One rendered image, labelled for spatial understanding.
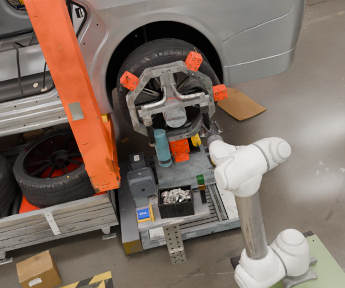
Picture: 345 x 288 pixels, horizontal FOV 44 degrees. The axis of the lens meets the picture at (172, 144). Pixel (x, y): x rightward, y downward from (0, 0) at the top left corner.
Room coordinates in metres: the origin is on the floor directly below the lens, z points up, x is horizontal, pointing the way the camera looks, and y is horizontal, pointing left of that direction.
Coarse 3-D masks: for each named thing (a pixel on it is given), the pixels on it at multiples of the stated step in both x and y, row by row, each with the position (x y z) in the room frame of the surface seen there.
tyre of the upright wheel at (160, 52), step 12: (144, 48) 2.53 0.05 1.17; (156, 48) 2.47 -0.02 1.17; (168, 48) 2.44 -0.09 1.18; (180, 48) 2.45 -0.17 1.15; (192, 48) 2.53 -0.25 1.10; (132, 60) 2.48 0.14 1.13; (144, 60) 2.38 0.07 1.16; (156, 60) 2.37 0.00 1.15; (168, 60) 2.38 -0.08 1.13; (180, 60) 2.38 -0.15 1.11; (204, 60) 2.45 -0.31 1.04; (120, 72) 2.53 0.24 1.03; (132, 72) 2.37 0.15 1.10; (204, 72) 2.39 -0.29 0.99; (120, 84) 2.42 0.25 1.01; (216, 84) 2.39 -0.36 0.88; (120, 96) 2.37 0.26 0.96; (120, 108) 2.37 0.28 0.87
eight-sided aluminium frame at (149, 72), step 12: (144, 72) 2.33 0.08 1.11; (156, 72) 2.29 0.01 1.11; (168, 72) 2.29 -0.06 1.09; (192, 72) 2.30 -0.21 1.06; (144, 84) 2.29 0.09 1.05; (204, 84) 2.30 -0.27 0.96; (132, 96) 2.28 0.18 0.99; (132, 108) 2.28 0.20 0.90; (132, 120) 2.28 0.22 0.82; (144, 132) 2.28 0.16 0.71; (168, 132) 2.35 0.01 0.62; (180, 132) 2.34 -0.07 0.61; (192, 132) 2.29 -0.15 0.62
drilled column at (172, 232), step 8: (176, 224) 1.75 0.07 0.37; (168, 232) 1.75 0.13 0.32; (176, 232) 1.77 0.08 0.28; (168, 240) 1.75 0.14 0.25; (176, 240) 1.75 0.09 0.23; (168, 248) 1.75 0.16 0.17; (176, 248) 1.75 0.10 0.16; (176, 256) 1.75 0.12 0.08; (184, 256) 1.75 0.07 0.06; (176, 264) 1.75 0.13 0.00
